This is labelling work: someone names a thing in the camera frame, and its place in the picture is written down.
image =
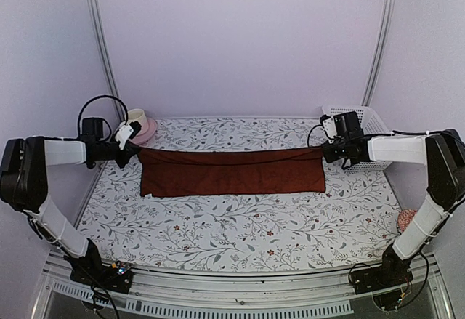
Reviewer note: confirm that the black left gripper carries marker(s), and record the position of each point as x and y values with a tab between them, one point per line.
131	149

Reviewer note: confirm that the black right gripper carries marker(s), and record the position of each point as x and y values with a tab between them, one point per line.
330	156

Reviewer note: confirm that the dark red towel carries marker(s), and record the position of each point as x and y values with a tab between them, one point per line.
172	174

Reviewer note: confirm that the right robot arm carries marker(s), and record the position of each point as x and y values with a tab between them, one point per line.
435	158

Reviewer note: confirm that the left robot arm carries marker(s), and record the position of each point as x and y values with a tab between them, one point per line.
24	182

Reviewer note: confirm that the white plastic basket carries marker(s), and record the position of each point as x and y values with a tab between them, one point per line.
371	123

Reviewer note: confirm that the cream ribbed mug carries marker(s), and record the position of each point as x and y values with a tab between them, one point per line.
137	115

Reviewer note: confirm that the pink saucer plate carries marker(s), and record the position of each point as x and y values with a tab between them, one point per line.
146	136

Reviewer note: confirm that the pink object at right edge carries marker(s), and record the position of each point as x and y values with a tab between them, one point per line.
404	218

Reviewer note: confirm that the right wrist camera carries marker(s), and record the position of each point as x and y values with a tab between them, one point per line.
327	122

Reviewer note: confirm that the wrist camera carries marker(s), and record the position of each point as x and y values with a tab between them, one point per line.
327	122
125	132

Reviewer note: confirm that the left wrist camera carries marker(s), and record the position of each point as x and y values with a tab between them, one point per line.
125	132

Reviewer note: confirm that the front aluminium rail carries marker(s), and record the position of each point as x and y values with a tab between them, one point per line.
160	293

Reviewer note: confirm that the right aluminium frame post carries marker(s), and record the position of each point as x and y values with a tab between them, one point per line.
381	42

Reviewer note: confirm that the aluminium frame post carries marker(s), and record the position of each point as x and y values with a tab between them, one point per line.
102	48
381	42

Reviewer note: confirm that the left aluminium frame post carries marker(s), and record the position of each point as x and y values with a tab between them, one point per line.
102	48

